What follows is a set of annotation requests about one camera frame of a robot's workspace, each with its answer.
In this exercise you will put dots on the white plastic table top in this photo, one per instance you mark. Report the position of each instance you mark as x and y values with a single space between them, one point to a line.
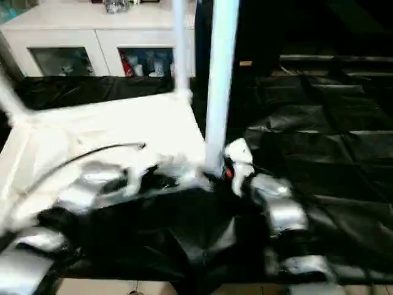
92 123

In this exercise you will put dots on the white plastic table leg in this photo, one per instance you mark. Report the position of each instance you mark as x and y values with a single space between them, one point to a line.
221 77
9 98
181 46

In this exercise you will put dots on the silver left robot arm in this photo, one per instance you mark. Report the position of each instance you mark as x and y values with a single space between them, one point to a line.
86 181

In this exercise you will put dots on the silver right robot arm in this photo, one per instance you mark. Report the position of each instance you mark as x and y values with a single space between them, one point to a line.
285 212

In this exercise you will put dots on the black mat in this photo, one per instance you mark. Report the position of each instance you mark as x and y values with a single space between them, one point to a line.
307 138

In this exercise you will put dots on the black cabinet gold label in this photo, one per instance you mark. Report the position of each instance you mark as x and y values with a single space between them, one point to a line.
261 37

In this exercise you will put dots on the black side table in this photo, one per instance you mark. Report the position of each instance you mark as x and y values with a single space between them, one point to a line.
337 58

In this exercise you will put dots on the white glass-door cabinet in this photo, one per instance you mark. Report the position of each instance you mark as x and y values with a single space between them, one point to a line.
76 33

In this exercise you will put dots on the dark grey bundle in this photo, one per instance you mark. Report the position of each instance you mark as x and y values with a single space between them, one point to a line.
116 5

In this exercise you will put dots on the teal patterned strip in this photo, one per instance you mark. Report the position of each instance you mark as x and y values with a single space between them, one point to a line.
9 13

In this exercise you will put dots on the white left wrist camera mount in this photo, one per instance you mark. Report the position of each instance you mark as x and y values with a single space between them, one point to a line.
144 163

